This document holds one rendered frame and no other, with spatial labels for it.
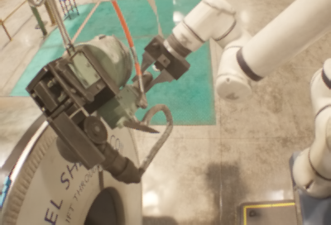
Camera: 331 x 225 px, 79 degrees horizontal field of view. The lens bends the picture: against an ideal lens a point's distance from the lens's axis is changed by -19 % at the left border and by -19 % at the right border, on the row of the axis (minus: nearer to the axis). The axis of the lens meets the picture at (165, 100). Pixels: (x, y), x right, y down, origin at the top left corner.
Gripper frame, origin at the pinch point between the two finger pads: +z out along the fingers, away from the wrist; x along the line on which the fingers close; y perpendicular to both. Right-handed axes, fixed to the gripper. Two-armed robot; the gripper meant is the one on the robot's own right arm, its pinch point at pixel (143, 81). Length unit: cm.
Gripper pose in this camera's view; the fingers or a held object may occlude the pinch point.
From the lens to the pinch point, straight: 73.5
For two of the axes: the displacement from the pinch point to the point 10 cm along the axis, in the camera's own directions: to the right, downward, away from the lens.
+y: -2.1, 3.9, -9.0
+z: -6.7, 6.1, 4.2
